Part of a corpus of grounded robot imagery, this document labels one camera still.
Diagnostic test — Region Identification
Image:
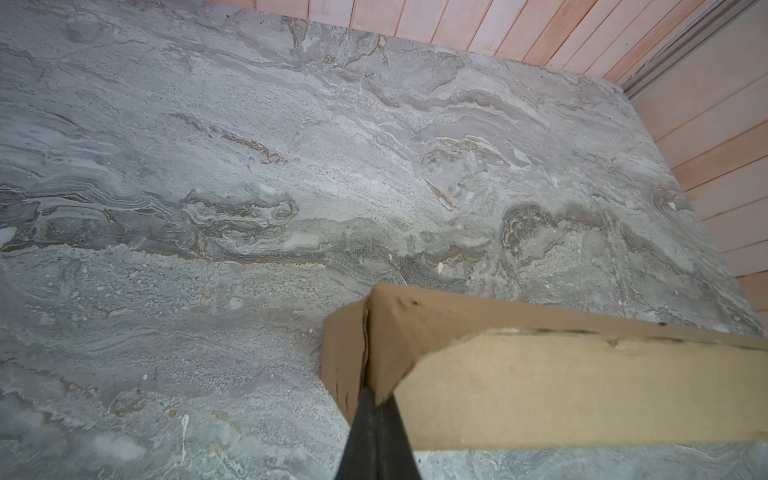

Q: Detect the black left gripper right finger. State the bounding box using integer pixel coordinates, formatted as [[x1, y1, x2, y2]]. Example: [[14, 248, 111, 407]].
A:
[[375, 396, 422, 480]]

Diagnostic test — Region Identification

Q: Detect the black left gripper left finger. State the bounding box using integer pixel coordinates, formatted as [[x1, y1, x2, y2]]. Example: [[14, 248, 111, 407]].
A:
[[335, 387, 377, 480]]

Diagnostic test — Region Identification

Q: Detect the brown cardboard box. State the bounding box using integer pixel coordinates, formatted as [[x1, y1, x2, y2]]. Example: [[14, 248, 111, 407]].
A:
[[320, 284, 767, 451]]

